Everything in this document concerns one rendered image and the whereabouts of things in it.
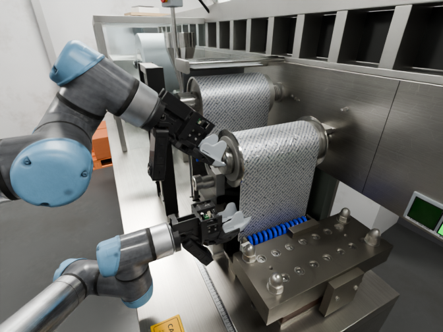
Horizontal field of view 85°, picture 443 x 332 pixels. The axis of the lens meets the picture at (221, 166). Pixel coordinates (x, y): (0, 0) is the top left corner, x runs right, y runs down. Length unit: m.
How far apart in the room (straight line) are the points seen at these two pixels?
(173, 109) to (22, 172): 0.26
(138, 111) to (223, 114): 0.37
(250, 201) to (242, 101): 0.32
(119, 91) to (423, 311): 2.09
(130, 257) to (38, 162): 0.31
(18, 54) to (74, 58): 3.57
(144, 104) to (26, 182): 0.21
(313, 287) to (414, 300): 1.59
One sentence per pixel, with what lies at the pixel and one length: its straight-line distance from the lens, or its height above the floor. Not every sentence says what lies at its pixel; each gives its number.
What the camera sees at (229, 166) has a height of 1.25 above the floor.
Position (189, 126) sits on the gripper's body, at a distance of 0.47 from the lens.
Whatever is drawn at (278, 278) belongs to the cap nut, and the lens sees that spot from 0.58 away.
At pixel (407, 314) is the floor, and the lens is 2.10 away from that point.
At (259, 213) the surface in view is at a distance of 0.68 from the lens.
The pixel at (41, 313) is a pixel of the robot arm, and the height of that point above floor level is 1.09.
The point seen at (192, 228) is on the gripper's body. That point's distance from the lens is 0.59.
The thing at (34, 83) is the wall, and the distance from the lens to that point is 4.03.
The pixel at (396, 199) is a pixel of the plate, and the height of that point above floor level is 1.18.
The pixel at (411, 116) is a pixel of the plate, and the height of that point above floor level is 1.37.
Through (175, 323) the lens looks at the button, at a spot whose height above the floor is 0.92.
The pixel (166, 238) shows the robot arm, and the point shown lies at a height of 1.14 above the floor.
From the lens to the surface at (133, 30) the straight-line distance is 1.47.
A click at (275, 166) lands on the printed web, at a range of 0.62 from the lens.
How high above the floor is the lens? 1.53
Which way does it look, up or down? 29 degrees down
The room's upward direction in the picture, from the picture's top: straight up
